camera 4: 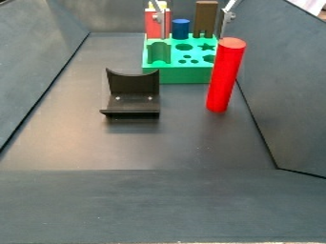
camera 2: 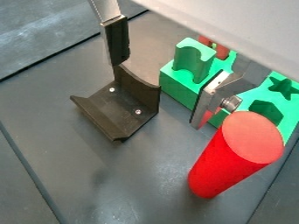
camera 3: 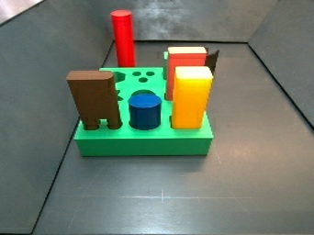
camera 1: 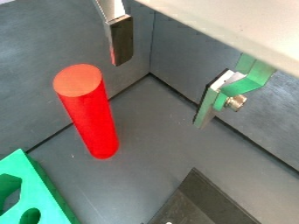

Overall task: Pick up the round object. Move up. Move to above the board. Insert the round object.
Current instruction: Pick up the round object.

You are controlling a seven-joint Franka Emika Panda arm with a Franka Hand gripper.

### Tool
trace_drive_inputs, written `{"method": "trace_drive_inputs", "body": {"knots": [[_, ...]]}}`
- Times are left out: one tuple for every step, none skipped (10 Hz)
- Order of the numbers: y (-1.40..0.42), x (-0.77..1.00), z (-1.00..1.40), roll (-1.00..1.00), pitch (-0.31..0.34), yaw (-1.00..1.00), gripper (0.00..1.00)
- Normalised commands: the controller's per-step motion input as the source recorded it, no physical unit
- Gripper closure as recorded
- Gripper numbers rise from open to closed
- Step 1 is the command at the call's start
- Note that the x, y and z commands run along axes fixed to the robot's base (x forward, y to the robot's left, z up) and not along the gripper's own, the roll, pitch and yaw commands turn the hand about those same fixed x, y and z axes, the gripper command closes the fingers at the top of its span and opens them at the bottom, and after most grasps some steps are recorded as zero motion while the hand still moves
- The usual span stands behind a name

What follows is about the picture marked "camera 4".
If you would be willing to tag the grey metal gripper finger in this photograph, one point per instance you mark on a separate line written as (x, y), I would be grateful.
(227, 16)
(160, 18)

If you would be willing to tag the red cylinder peg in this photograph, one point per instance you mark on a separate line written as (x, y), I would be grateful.
(227, 61)

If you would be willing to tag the green shape sorter board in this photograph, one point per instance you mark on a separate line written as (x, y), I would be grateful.
(183, 60)

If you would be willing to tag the red rectangular block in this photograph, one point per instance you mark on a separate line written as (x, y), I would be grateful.
(153, 29)

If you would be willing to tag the yellow rectangular block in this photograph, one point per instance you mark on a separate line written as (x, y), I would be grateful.
(161, 5)

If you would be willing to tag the blue cylinder peg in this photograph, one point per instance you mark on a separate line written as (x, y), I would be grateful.
(180, 26)

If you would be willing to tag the brown two-legged block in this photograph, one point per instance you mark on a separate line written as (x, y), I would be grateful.
(204, 18)

